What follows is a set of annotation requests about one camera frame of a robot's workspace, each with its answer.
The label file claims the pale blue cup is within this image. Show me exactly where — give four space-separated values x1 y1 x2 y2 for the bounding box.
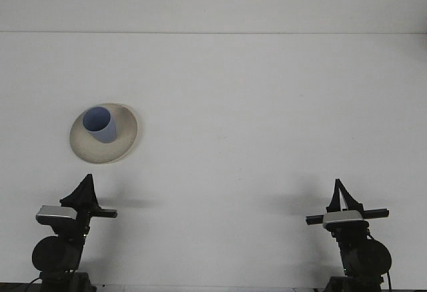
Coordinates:
81 105 118 145

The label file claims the pale round plate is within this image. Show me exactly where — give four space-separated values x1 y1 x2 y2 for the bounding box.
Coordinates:
69 103 139 165

